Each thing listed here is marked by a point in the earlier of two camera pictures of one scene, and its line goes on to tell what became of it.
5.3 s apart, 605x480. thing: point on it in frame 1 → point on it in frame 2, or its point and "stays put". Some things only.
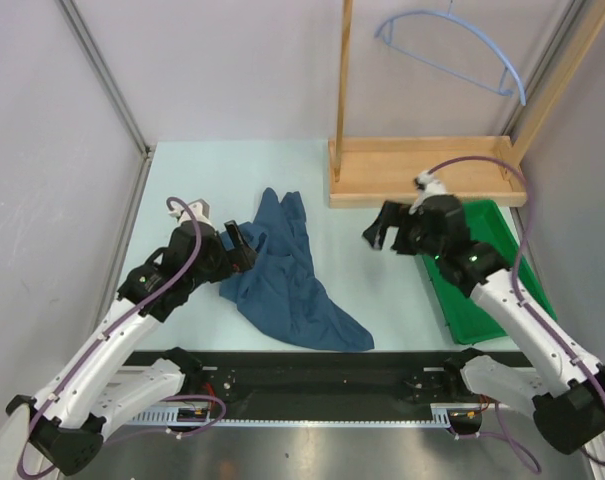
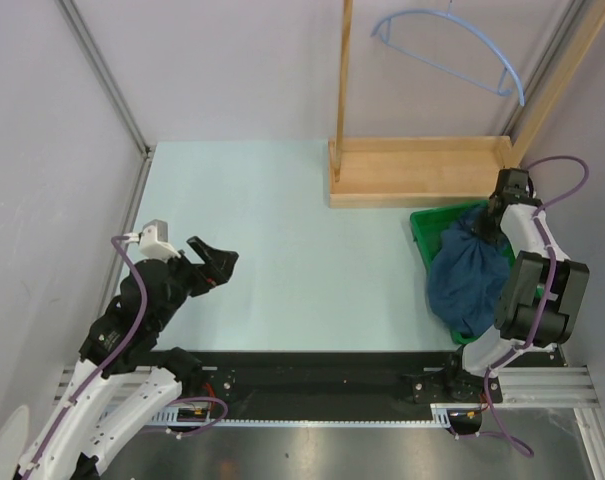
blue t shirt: x=279 y=294 → x=467 y=276
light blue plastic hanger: x=383 y=28 stays put
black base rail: x=368 y=385 stays put
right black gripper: x=392 y=214 → x=480 y=229
